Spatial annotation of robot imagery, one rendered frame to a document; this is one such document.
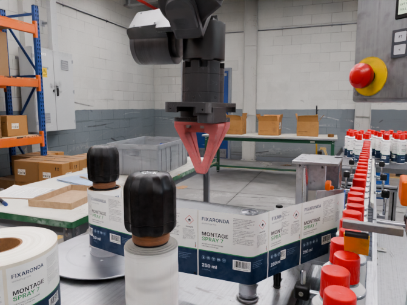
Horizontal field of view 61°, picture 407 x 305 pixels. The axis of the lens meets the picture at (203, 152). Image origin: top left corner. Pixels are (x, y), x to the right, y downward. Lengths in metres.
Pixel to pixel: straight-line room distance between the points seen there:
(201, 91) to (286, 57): 7.70
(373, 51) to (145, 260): 0.47
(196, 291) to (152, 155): 1.63
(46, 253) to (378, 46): 0.65
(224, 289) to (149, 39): 0.55
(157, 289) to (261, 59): 7.81
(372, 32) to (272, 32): 7.68
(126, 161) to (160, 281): 1.93
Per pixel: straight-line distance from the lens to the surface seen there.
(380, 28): 0.61
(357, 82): 0.59
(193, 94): 0.46
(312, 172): 0.95
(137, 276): 0.56
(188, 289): 0.82
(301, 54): 8.12
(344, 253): 0.52
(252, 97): 8.15
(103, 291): 0.84
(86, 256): 0.99
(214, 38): 0.47
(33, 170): 4.44
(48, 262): 0.71
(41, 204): 1.83
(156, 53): 0.49
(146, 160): 2.37
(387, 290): 1.02
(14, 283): 0.68
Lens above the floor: 1.28
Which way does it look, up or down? 8 degrees down
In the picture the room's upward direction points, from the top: straight up
